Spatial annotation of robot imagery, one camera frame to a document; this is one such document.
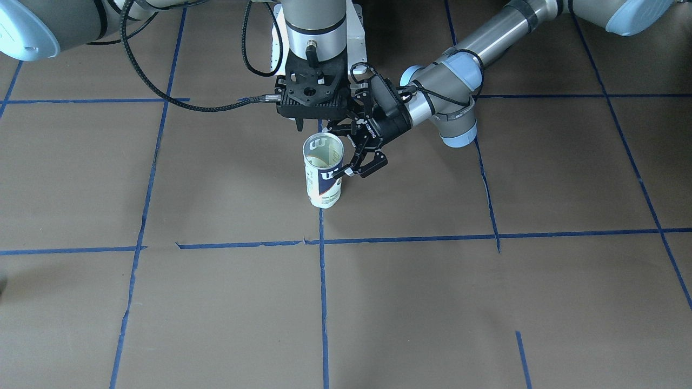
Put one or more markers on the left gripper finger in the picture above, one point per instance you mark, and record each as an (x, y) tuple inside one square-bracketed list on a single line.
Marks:
[(364, 161), (350, 126)]

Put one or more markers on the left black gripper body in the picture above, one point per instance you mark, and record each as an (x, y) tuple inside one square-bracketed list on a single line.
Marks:
[(390, 127)]

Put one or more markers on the white tennis ball can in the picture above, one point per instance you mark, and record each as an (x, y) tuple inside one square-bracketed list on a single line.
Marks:
[(323, 156)]

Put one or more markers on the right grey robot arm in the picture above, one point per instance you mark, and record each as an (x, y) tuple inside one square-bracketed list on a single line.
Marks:
[(37, 30)]

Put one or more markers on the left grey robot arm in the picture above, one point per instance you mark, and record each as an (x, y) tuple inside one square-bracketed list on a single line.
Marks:
[(445, 91)]

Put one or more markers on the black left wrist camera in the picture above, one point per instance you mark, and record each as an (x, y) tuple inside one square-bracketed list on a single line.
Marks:
[(383, 93)]

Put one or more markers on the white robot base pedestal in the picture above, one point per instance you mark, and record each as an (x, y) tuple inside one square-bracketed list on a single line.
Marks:
[(354, 32)]

